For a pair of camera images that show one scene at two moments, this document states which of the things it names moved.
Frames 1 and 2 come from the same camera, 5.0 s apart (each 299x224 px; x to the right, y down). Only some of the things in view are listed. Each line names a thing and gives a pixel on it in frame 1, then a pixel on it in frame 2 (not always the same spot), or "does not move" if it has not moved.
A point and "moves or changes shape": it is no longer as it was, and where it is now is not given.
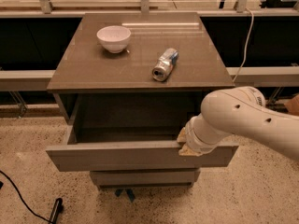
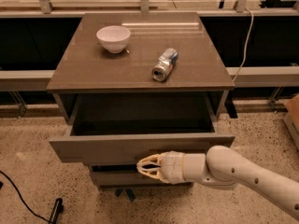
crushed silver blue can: (164, 64) does not move
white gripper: (193, 139) to (173, 167)
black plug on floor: (57, 210) does not move
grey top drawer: (107, 132) moves or changes shape
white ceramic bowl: (115, 38) does not move
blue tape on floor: (132, 197) does not move
